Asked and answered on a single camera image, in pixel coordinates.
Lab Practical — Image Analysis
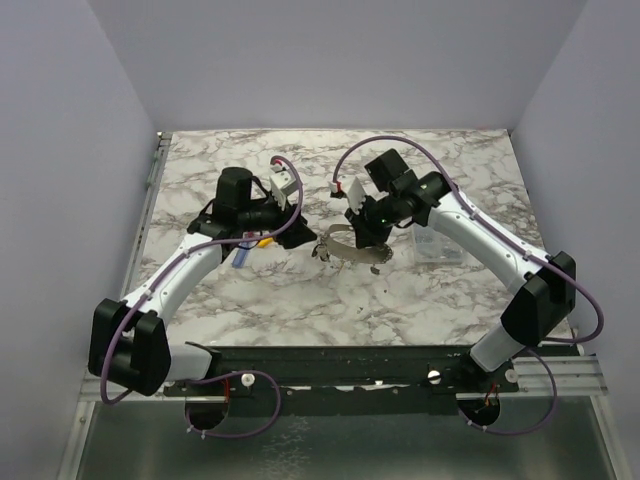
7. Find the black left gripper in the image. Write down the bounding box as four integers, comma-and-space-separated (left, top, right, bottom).
239, 189, 318, 248

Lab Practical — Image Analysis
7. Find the black key tag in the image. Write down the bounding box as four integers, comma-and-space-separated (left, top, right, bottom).
311, 242, 329, 261

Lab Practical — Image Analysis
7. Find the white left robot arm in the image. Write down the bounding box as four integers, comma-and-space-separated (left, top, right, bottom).
88, 157, 317, 404

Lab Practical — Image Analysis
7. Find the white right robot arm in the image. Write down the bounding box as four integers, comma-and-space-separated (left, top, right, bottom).
332, 149, 576, 391

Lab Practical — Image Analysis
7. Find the blue red screwdriver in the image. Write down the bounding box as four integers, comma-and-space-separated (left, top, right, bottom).
231, 232, 257, 269

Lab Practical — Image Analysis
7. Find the clear plastic box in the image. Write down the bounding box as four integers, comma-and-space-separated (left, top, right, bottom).
412, 225, 465, 265

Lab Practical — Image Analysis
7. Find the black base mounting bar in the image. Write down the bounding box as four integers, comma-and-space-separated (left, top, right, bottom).
164, 345, 518, 418

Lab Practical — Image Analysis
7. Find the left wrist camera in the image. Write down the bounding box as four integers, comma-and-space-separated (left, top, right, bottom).
269, 169, 299, 211

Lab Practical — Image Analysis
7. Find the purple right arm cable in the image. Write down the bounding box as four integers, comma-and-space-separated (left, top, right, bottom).
329, 134, 607, 344

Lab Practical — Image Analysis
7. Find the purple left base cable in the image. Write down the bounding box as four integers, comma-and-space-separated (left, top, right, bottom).
185, 369, 280, 441

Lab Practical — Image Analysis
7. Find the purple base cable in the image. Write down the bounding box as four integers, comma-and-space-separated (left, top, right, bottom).
467, 347, 560, 435
185, 369, 280, 441

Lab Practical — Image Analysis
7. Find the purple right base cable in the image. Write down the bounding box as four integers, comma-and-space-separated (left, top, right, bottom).
467, 347, 560, 435

